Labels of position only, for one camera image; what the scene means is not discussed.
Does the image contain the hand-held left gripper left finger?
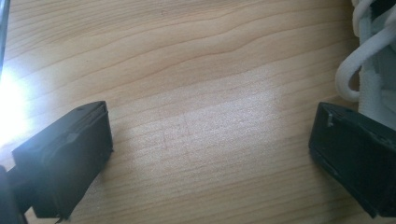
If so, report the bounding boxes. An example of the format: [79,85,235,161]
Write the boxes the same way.
[11,100,114,222]

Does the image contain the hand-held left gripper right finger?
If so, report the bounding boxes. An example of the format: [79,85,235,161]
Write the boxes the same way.
[308,101,396,219]

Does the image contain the white cables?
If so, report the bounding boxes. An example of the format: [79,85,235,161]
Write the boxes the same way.
[334,0,396,131]

